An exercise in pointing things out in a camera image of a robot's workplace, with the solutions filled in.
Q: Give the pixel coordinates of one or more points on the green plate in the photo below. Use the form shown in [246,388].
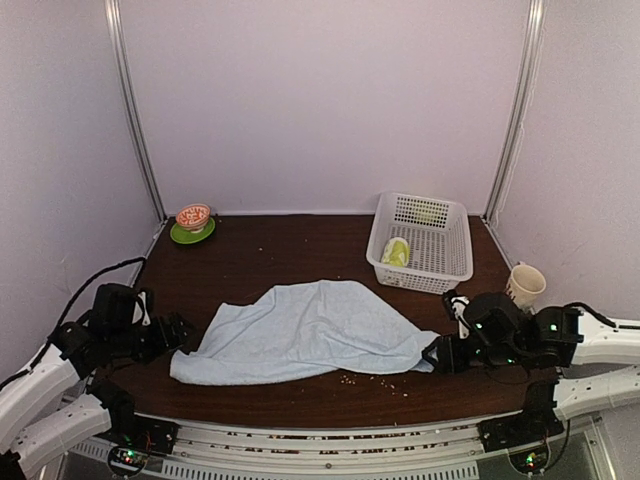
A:
[181,236]

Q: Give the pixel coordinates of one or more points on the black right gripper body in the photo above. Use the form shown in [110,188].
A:
[501,355]

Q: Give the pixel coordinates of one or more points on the aluminium frame post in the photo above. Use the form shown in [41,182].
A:
[522,96]
[133,119]

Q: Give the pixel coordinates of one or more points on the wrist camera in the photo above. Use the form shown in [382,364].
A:
[455,305]
[142,308]

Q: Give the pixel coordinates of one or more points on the green patterned towel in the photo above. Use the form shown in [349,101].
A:
[396,252]

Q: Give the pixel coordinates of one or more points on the left aluminium frame post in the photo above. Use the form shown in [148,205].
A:
[133,119]

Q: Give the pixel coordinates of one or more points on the aluminium front rail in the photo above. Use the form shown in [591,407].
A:
[462,449]

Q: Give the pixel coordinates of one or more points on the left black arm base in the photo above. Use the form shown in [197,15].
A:
[148,435]

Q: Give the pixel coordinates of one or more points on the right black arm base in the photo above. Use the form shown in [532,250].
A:
[535,422]

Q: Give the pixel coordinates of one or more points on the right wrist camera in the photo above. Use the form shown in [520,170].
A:
[455,305]

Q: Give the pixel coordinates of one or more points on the light blue towel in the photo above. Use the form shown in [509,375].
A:
[299,331]

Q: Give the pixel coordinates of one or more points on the red patterned bowl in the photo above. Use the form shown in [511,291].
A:
[194,218]

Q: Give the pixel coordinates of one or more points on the beige patterned mug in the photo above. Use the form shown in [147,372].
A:
[524,285]

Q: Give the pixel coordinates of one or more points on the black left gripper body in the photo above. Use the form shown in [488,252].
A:
[142,347]

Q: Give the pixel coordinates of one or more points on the right aluminium frame post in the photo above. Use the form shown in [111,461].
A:
[522,96]

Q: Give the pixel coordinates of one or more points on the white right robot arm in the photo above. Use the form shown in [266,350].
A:
[574,334]

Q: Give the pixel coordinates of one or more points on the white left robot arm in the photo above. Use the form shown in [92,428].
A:
[31,436]

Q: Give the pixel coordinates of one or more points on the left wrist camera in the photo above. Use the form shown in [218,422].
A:
[142,308]

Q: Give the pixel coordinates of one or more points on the white plastic basket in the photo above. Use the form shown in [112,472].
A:
[437,232]

